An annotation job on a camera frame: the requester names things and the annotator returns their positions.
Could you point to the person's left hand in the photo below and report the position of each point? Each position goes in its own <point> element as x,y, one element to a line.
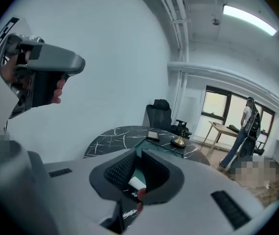
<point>57,93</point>

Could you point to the small black framed pad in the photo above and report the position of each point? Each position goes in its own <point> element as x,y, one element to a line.
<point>152,134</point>

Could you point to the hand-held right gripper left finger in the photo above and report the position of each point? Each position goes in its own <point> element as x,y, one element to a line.
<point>80,199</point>

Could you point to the long ceiling light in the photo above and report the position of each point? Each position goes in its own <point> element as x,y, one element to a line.
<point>249,18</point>

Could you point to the white ceiling pipes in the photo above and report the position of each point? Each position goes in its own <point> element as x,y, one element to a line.
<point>178,21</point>

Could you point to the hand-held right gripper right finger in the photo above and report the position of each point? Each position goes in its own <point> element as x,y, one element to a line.
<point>191,204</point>

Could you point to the person's right hand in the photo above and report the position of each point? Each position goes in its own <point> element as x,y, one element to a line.
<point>142,195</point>

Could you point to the dark framed window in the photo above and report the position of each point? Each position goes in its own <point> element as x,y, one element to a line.
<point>215,104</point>

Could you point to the black mesh office chair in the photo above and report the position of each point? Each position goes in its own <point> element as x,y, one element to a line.
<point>159,116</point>

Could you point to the white round object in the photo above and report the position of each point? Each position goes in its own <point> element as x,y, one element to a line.
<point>137,183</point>

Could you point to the white shade brass table lamp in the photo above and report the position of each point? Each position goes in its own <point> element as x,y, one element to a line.
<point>178,142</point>

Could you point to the dark green tray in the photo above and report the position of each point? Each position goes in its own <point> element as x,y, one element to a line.
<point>149,146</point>

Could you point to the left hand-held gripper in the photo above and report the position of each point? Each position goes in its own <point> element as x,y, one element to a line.
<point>2,50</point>

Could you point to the round black marble table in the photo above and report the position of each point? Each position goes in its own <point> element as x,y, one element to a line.
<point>115,136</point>

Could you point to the light wooden desk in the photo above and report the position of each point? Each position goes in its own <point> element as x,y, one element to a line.
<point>221,128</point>

